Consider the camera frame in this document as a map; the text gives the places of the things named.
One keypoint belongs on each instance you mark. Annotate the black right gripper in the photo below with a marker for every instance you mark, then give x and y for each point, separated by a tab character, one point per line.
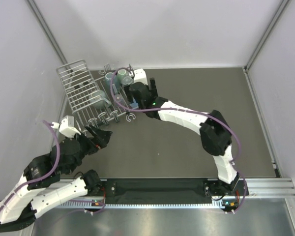
152	88

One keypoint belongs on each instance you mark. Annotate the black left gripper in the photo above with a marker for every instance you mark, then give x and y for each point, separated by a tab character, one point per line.
97	142

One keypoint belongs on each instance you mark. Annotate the blue plastic cup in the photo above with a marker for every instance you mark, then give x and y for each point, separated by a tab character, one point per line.
133	104

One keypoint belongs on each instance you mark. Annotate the clear wine glass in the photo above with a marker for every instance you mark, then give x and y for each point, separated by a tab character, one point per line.
119	101

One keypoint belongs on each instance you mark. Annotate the green teal mug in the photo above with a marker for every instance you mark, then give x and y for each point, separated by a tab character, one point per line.
121	74

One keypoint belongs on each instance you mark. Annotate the blue-grey ceramic mug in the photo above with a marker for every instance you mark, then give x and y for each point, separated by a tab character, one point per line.
112	82

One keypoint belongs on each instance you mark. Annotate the clear glass tumbler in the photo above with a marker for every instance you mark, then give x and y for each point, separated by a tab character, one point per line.
127	80

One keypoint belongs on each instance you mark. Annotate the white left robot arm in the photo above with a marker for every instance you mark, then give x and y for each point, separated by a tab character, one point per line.
26	201

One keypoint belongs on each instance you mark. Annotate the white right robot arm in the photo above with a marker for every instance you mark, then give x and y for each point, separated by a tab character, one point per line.
215	134

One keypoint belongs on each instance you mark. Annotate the small metal c-shaped hook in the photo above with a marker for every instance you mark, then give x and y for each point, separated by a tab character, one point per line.
130	117

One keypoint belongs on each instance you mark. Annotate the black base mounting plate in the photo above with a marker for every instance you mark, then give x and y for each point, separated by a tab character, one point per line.
165	190

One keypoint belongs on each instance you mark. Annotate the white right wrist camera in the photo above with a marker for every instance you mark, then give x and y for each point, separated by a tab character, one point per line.
140	76

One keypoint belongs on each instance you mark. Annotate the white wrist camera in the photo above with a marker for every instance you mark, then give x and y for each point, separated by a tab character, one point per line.
66	127
140	76

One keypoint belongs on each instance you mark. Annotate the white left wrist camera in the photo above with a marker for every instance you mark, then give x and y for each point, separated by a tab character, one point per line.
66	127

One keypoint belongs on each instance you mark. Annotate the metal wire dish rack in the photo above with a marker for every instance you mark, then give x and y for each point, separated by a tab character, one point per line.
78	83

